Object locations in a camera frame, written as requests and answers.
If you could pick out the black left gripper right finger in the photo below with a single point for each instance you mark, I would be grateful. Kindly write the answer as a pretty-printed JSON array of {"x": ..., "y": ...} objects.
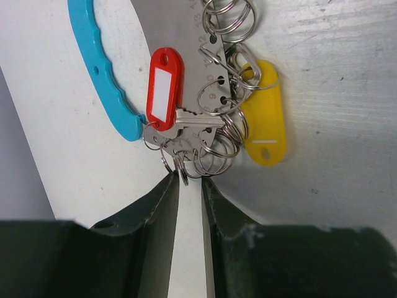
[{"x": 246, "y": 259}]

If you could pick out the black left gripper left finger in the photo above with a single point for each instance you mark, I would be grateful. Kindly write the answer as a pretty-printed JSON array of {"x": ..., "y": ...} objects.
[{"x": 128, "y": 254}]

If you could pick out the metal key organizer blue handle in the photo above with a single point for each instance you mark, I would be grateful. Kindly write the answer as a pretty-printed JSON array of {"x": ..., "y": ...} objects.
[{"x": 209, "y": 36}]

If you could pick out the red key tag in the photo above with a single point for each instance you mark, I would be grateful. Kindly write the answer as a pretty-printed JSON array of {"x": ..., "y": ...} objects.
[{"x": 165, "y": 88}]

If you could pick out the yellow key tag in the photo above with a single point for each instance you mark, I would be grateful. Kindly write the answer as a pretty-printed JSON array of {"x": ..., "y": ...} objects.
[{"x": 266, "y": 143}]

